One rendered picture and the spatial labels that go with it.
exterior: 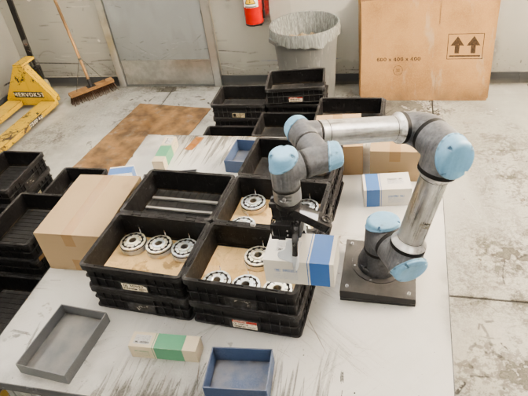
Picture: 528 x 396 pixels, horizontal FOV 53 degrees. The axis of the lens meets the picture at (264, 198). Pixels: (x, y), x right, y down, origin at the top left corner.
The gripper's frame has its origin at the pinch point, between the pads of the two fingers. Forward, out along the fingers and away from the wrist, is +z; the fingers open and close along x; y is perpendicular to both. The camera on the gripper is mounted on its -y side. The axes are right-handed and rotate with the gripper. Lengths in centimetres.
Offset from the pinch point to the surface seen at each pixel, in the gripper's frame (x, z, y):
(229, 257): -23.5, 27.5, 33.6
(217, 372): 17, 40, 28
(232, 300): -1.4, 25.1, 25.8
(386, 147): -96, 25, -20
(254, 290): -0.3, 17.8, 16.6
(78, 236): -22, 21, 94
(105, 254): -17, 24, 81
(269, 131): -186, 73, 59
